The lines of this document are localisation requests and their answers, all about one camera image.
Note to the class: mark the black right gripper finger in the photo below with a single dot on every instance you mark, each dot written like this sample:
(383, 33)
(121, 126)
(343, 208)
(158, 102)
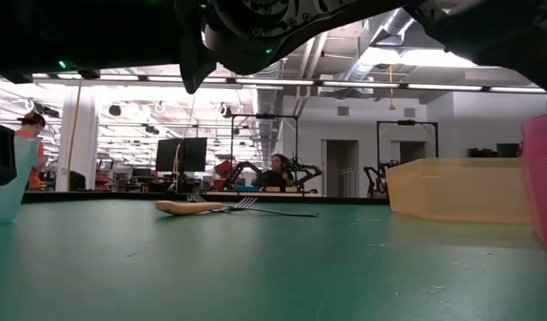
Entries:
(2, 153)

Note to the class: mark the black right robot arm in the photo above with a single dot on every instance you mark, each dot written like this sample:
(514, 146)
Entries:
(500, 35)

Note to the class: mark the black background robot arm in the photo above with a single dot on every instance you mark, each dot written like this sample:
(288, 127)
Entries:
(244, 169)
(307, 171)
(375, 178)

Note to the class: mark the teal plastic bin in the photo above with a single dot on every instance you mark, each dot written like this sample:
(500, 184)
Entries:
(26, 178)

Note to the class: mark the person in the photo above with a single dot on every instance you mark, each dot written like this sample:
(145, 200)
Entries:
(275, 176)
(32, 120)

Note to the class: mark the white pillar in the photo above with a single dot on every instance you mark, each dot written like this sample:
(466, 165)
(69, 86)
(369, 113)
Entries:
(84, 142)

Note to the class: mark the black monitor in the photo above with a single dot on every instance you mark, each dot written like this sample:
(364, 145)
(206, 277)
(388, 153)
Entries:
(180, 153)
(500, 150)

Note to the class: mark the red equipment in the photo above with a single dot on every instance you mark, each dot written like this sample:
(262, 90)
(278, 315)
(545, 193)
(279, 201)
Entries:
(222, 168)

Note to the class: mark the long light bar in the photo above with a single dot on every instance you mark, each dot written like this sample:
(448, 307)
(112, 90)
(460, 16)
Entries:
(367, 84)

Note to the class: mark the grey door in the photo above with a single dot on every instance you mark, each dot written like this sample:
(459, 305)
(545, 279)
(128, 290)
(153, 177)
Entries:
(340, 165)

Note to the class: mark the yellow plastic bin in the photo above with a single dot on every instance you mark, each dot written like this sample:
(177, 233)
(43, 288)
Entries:
(460, 191)

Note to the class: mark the pink plastic bin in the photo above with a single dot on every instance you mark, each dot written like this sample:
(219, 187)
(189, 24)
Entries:
(543, 187)

